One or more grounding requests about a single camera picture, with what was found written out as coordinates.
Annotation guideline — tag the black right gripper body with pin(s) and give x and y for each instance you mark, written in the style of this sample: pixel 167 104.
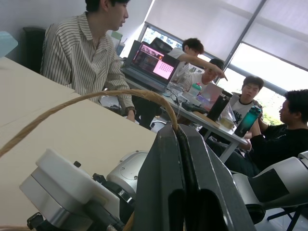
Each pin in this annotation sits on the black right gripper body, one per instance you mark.
pixel 106 217

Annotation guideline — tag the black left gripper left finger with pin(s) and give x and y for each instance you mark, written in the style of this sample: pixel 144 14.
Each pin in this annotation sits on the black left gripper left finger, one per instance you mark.
pixel 158 173

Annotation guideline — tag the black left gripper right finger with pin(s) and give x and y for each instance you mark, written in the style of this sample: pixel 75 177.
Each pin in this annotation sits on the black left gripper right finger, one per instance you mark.
pixel 209 175

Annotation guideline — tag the black bag behind laptop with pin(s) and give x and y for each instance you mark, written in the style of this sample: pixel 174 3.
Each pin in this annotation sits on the black bag behind laptop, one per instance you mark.
pixel 161 44

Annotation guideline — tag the clear plastic food container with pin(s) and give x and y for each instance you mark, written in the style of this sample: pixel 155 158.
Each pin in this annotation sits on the clear plastic food container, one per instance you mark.
pixel 227 122

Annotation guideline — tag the silver robot body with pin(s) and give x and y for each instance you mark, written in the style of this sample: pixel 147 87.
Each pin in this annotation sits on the silver robot body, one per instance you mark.
pixel 269 183

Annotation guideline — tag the grey office desk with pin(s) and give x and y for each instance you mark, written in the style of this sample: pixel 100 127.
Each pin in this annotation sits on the grey office desk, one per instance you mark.
pixel 192 115

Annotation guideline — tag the teal water bottle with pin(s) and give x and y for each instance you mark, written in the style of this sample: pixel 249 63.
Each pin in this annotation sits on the teal water bottle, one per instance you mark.
pixel 247 121

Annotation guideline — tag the black game controller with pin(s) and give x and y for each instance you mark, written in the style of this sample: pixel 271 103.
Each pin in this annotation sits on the black game controller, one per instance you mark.
pixel 192 107

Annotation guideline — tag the tall black flask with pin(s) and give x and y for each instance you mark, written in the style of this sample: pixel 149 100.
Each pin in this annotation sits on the tall black flask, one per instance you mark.
pixel 220 104

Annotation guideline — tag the person in black shirt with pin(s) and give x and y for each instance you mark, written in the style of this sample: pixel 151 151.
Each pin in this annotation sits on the person in black shirt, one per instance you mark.
pixel 284 142

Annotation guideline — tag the silver pink laptop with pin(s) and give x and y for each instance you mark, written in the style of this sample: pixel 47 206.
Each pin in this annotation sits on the silver pink laptop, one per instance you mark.
pixel 211 92

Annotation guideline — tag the clear bottle with green lid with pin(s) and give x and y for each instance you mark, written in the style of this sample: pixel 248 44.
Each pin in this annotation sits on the clear bottle with green lid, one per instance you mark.
pixel 195 89

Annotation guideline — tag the person in white black tee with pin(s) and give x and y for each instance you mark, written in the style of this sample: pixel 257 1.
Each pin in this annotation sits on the person in white black tee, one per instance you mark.
pixel 247 96

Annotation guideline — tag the black folding chair legs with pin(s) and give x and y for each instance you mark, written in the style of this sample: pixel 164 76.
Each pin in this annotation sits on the black folding chair legs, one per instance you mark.
pixel 292 217

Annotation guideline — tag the seated person in white shirt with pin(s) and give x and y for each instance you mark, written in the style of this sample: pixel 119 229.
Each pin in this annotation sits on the seated person in white shirt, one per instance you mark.
pixel 207 73

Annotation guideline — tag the black open laptop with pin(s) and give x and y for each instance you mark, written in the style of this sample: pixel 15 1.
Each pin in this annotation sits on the black open laptop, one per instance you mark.
pixel 150 66

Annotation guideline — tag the pointing person in white shirt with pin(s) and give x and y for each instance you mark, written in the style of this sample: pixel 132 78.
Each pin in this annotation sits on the pointing person in white shirt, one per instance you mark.
pixel 190 49

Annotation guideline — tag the man in striped shirt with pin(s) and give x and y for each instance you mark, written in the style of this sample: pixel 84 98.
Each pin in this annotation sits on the man in striped shirt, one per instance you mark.
pixel 79 57

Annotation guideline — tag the wide white roller blind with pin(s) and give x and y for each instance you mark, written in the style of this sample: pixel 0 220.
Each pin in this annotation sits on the wide white roller blind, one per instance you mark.
pixel 199 24

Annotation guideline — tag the narrow white roller blind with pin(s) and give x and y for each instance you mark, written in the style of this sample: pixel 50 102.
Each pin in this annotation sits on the narrow white roller blind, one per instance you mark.
pixel 281 29

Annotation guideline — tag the black office chair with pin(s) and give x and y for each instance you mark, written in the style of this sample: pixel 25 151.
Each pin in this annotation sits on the black office chair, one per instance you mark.
pixel 32 49

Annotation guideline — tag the light blue plastic object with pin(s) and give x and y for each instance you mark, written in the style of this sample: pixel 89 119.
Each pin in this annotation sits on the light blue plastic object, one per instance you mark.
pixel 6 43

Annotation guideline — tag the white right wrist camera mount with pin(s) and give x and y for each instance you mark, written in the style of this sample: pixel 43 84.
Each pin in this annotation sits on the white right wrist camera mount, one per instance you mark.
pixel 65 173

